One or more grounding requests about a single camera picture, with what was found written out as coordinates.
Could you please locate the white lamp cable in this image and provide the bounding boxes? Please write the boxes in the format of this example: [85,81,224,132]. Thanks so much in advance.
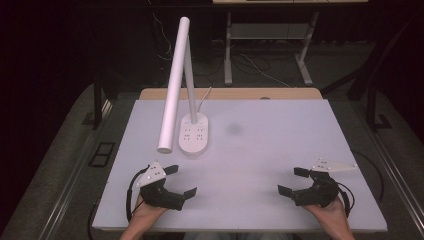
[196,86,213,114]

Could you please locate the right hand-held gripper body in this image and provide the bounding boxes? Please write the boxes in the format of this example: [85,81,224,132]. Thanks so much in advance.
[290,158,360,209]

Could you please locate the thin black cable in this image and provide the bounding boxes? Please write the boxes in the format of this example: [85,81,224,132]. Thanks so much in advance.
[351,150,385,204]

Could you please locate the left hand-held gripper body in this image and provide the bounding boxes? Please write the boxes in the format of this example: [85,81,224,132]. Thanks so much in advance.
[135,161,186,212]

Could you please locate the white desk lamp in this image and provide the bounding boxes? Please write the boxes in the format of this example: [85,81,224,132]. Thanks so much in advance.
[157,16,210,156]

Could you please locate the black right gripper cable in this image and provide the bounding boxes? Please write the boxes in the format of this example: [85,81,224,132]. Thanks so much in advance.
[335,181,356,218]

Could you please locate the metal floor rail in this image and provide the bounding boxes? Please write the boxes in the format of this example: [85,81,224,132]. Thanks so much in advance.
[368,128,424,236]
[37,99,114,240]

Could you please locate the black tripod stand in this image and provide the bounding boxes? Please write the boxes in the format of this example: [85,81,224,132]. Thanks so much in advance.
[320,14,424,132]

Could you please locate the person's left hand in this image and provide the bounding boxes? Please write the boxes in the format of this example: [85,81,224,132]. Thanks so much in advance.
[127,195,170,228]

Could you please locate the white floor cable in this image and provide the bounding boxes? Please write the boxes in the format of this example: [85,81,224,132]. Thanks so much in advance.
[238,52,292,89]

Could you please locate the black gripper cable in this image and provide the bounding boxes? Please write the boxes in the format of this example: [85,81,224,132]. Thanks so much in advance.
[124,165,151,224]
[335,181,356,218]

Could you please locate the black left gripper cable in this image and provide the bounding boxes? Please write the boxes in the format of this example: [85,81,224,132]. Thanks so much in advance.
[124,165,151,224]

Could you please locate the black floor socket plate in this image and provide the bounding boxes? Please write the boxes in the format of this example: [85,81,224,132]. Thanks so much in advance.
[87,141,116,168]

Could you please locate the black metal stand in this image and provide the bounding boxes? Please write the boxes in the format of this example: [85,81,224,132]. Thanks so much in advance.
[91,70,118,131]

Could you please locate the grey metal desk frame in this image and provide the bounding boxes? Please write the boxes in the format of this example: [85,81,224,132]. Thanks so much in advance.
[223,11,321,88]

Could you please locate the white table cover board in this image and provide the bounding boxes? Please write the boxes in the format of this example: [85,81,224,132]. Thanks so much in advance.
[92,98,389,233]

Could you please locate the person's right hand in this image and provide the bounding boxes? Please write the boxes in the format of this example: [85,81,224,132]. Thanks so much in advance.
[302,196,348,232]

